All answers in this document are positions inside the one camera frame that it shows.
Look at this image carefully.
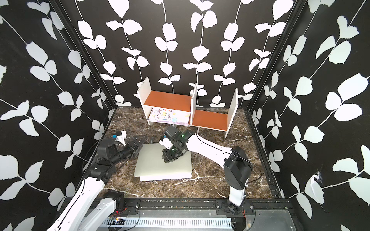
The silver laptop computer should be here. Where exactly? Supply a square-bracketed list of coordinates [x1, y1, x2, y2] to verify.
[134, 143, 192, 181]

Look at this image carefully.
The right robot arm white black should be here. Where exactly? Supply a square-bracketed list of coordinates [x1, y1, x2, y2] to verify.
[160, 126, 253, 207]

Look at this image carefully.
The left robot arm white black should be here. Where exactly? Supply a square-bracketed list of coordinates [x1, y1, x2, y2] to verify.
[49, 136, 144, 231]

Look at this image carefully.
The colourful cartoon notebook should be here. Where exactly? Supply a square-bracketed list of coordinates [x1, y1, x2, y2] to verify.
[148, 107, 190, 126]

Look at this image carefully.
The white shelf with orange boards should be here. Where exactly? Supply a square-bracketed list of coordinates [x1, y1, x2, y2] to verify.
[137, 78, 239, 136]

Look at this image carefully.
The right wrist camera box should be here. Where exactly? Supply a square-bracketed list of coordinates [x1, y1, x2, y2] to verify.
[159, 137, 173, 150]

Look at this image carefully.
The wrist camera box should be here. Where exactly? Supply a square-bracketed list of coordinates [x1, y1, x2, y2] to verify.
[112, 131, 127, 146]
[159, 137, 173, 150]

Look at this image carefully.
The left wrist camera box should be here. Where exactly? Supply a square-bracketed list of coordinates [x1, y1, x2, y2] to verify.
[112, 131, 127, 146]

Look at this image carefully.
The black base rail with vent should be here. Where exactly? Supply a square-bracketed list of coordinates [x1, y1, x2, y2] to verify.
[51, 197, 298, 231]

